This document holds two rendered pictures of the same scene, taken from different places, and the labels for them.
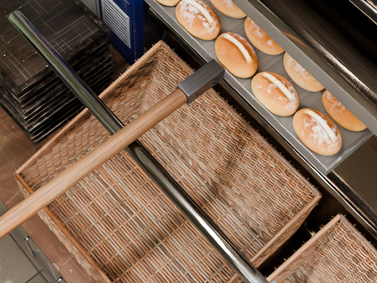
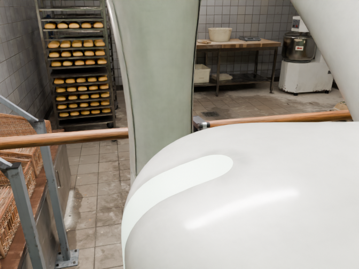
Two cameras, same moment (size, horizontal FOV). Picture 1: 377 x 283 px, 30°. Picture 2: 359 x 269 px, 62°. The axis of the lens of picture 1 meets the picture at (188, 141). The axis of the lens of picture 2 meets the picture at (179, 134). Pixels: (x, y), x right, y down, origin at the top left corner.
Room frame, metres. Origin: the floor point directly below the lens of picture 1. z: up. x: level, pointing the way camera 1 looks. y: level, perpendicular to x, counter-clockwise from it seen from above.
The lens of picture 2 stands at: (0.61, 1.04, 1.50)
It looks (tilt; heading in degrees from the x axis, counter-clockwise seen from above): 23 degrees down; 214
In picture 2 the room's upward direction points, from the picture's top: straight up
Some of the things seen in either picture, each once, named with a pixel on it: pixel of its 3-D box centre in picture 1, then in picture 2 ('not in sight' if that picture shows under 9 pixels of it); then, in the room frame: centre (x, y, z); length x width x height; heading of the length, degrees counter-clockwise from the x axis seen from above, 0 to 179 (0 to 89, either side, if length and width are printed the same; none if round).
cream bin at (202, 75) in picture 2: not in sight; (196, 73); (-4.09, -1.71, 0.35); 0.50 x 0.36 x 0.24; 48
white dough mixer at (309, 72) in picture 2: not in sight; (305, 55); (-5.19, -0.11, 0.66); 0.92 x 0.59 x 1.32; 136
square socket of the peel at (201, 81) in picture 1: (200, 81); not in sight; (0.67, -0.01, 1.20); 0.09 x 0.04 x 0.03; 137
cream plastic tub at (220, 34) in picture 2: not in sight; (219, 34); (-4.45, -1.47, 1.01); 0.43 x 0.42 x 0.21; 136
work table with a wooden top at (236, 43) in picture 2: not in sight; (211, 67); (-4.29, -1.52, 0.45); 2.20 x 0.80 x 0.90; 136
